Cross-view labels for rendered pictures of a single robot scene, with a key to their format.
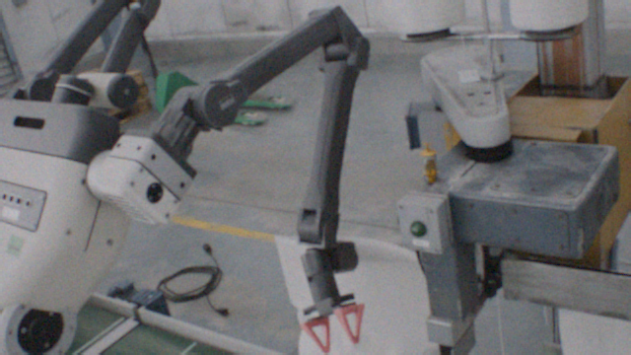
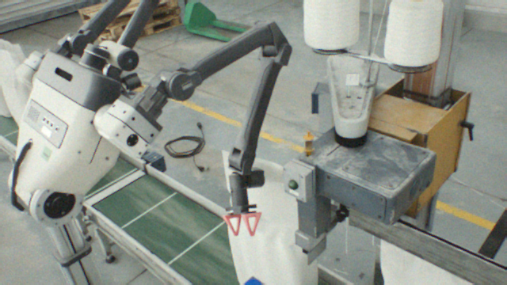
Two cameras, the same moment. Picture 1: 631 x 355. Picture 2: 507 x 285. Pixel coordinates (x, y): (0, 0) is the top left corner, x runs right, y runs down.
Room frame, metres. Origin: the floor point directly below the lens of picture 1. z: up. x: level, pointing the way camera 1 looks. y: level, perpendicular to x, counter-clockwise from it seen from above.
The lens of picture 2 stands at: (0.11, -0.15, 2.01)
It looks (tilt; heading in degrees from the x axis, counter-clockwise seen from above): 32 degrees down; 5
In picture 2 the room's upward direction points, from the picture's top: 6 degrees counter-clockwise
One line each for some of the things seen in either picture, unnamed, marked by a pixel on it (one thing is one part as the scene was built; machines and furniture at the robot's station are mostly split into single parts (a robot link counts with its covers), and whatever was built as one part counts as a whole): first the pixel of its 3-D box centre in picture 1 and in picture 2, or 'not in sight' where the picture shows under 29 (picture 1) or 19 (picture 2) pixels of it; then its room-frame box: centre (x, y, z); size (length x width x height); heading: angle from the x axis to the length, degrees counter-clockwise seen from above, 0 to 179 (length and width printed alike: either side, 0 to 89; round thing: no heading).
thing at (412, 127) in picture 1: (423, 129); (323, 101); (1.59, -0.29, 1.25); 0.10 x 0.08 x 0.12; 164
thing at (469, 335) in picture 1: (453, 343); (310, 247); (1.11, -0.20, 0.98); 0.09 x 0.05 x 0.05; 139
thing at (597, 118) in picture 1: (564, 163); (408, 142); (1.38, -0.55, 1.18); 0.34 x 0.25 x 0.31; 139
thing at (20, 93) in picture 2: not in sight; (21, 90); (3.03, 1.80, 0.74); 0.47 x 0.22 x 0.72; 50
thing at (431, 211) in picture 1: (425, 222); (299, 180); (1.07, -0.17, 1.29); 0.08 x 0.05 x 0.09; 49
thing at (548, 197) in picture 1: (522, 226); (364, 189); (1.10, -0.35, 1.21); 0.30 x 0.25 x 0.30; 49
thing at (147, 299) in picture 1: (132, 303); (144, 158); (2.62, 0.85, 0.35); 0.30 x 0.15 x 0.15; 49
